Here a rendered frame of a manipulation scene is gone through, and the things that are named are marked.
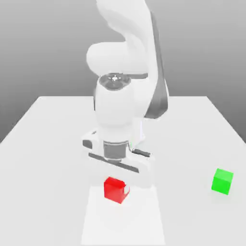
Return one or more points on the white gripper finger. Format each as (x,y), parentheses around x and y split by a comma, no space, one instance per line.
(126,188)

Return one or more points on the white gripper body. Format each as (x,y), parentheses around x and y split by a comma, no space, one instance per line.
(142,169)

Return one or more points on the small red cube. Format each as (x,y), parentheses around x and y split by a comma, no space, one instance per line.
(113,191)

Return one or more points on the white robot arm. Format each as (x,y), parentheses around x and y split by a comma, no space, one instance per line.
(115,107)

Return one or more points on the small green cube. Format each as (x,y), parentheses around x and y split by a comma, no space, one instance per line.
(222,181)

